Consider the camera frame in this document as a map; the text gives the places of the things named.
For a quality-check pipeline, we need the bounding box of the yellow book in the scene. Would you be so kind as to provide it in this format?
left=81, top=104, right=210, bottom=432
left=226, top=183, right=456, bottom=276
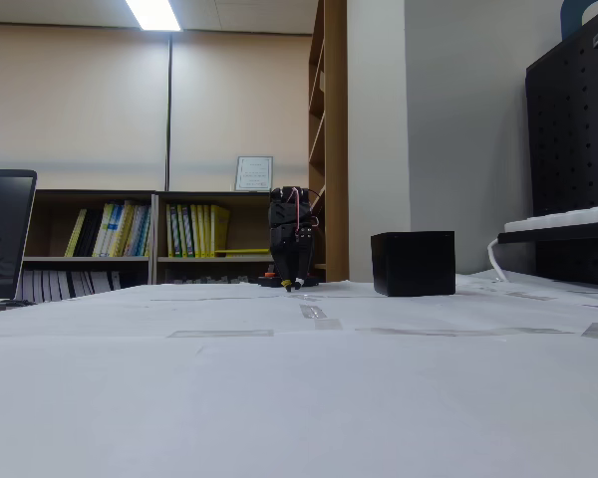
left=63, top=207, right=89, bottom=259

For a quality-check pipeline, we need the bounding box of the white power cable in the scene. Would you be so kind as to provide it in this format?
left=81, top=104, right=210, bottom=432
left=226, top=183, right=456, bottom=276
left=486, top=237, right=509, bottom=283

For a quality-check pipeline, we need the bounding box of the black wall conduit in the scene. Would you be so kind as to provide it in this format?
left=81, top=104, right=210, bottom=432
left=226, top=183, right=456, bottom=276
left=165, top=30, right=174, bottom=193

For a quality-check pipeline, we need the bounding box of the ceiling light panel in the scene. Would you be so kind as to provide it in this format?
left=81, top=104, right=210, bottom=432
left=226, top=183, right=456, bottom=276
left=124, top=0, right=184, bottom=33

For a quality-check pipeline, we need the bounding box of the white paper table cover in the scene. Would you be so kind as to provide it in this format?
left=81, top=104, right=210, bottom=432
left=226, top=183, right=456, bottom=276
left=0, top=271, right=598, bottom=478

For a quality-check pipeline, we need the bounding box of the dark blue object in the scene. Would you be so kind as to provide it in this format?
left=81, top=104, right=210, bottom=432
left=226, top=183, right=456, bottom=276
left=560, top=0, right=598, bottom=42

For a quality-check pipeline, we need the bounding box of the yellow ring binder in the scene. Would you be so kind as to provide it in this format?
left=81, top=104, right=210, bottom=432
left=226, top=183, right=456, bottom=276
left=209, top=203, right=232, bottom=259

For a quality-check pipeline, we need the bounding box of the tall wooden bookshelf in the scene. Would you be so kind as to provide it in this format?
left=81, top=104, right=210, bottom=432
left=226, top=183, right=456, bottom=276
left=307, top=0, right=349, bottom=283

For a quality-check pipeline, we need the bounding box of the low wooden bookshelf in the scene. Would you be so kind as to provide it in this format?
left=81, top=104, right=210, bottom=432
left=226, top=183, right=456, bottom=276
left=153, top=190, right=280, bottom=286
left=22, top=188, right=156, bottom=303

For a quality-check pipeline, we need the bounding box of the red white servo cable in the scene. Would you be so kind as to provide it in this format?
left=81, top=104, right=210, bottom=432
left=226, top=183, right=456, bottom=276
left=287, top=188, right=303, bottom=233

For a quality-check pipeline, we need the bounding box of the white power strip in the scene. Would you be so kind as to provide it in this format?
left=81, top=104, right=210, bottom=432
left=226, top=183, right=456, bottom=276
left=502, top=202, right=598, bottom=234

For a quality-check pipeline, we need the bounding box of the white framed certificate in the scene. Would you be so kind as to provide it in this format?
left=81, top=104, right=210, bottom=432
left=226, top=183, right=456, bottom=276
left=235, top=155, right=275, bottom=193

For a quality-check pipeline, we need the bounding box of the black laptop screen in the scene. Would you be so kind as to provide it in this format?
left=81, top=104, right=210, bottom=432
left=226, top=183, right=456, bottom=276
left=0, top=168, right=39, bottom=303

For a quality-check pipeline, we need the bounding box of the black box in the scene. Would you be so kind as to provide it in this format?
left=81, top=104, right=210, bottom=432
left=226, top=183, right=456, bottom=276
left=370, top=230, right=457, bottom=298

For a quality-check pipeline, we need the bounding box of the black pegboard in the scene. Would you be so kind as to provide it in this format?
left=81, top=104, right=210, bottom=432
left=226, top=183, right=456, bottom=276
left=524, top=2, right=598, bottom=289

